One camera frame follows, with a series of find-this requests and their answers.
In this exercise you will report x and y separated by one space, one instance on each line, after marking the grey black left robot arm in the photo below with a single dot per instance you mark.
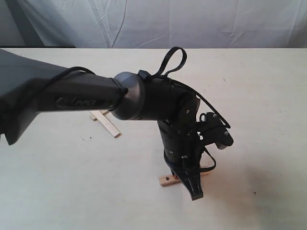
29 87

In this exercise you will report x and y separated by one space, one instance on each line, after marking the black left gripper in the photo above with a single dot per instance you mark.
182 154

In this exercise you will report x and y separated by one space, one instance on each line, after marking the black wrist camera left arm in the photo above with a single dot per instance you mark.
213 131

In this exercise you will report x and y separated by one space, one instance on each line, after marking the wooden stick with holes bottom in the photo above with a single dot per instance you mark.
168 180

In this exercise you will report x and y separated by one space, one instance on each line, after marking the white wrinkled backdrop cloth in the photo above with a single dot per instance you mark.
154 23

